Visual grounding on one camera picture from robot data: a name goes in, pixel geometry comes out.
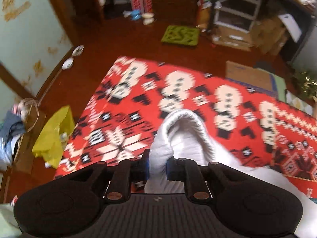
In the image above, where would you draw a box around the Mianshu flattened cardboard box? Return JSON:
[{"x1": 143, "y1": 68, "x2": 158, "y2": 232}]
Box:
[{"x1": 226, "y1": 61, "x2": 278, "y2": 98}]

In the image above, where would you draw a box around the cardboard box with clothes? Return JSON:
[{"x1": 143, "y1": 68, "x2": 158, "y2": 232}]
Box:
[{"x1": 1, "y1": 98, "x2": 46, "y2": 174}]

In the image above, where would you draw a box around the stack of flattened cardboard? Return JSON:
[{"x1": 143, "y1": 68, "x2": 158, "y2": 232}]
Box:
[{"x1": 212, "y1": 16, "x2": 290, "y2": 56}]

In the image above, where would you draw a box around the white plastic drawer unit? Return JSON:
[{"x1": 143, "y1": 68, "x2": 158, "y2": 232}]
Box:
[{"x1": 214, "y1": 0, "x2": 262, "y2": 33}]

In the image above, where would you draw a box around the red Christmas pattern tablecloth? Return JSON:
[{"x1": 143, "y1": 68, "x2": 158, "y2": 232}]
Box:
[{"x1": 55, "y1": 57, "x2": 316, "y2": 198}]

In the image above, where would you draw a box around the Christmas garland with ornaments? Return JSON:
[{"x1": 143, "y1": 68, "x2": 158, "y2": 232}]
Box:
[{"x1": 292, "y1": 70, "x2": 316, "y2": 102}]

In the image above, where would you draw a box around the white sweatshirt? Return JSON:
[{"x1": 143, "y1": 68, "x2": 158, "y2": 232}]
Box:
[{"x1": 145, "y1": 109, "x2": 316, "y2": 237}]

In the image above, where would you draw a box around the white pet bowl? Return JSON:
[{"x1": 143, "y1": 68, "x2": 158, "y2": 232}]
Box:
[
  {"x1": 62, "y1": 57, "x2": 74, "y2": 70},
  {"x1": 72, "y1": 45, "x2": 84, "y2": 57}
]

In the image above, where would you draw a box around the green checkered floor mat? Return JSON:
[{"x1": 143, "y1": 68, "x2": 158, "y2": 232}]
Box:
[{"x1": 285, "y1": 90, "x2": 313, "y2": 115}]

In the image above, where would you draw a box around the yellow plastic bag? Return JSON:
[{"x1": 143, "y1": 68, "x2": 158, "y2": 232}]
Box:
[{"x1": 32, "y1": 105, "x2": 75, "y2": 169}]

